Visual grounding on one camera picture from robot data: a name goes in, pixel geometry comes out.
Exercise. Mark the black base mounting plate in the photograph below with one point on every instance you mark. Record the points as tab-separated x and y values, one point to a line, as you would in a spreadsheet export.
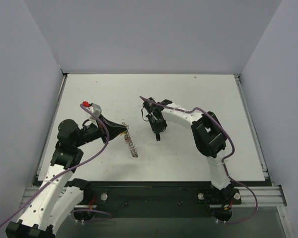
155	199

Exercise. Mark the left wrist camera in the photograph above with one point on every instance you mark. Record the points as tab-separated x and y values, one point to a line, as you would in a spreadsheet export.
92	109

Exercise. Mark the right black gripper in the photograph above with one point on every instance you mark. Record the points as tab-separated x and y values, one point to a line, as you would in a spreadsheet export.
157	124

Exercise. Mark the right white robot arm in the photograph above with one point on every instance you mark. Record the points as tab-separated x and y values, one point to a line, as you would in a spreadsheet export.
211	140

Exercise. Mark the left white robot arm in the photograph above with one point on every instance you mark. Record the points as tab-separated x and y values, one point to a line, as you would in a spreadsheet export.
59	193

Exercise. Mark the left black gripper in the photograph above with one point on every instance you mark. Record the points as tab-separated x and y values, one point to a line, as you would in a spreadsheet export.
103	130

